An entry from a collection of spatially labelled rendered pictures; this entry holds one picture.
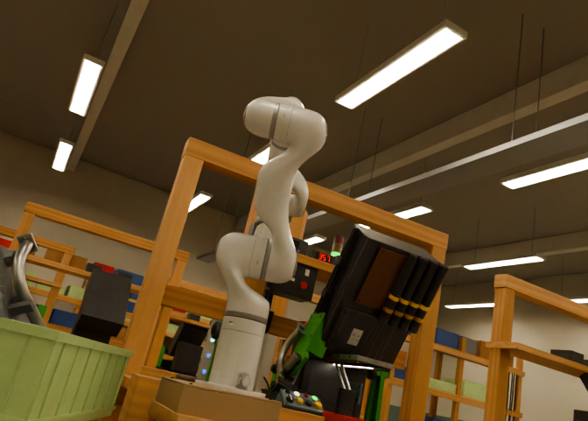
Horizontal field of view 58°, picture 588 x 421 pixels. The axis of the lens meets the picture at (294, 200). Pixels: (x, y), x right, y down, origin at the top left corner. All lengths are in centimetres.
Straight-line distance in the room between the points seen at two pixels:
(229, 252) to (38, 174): 1092
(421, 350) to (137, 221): 1002
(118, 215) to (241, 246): 1085
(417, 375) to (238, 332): 157
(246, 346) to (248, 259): 23
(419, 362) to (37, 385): 215
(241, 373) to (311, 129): 65
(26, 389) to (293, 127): 85
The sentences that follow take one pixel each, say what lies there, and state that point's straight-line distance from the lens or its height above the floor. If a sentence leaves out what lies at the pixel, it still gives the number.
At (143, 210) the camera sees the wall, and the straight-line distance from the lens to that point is 1242.
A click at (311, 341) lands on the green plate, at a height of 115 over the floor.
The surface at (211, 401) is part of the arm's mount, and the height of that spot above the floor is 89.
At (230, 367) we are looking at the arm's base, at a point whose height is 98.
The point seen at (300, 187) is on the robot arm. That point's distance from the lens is 175.
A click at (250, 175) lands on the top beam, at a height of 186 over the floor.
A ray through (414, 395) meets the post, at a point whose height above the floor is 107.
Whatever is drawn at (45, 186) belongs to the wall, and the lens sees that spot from 1225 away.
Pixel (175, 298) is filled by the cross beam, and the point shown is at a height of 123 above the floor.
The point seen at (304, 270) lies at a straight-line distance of 246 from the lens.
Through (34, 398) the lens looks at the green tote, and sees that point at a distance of 104.
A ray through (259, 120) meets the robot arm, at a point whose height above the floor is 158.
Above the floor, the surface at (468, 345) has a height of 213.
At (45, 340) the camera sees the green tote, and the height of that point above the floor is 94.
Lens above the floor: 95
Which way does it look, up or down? 19 degrees up
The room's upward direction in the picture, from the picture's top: 13 degrees clockwise
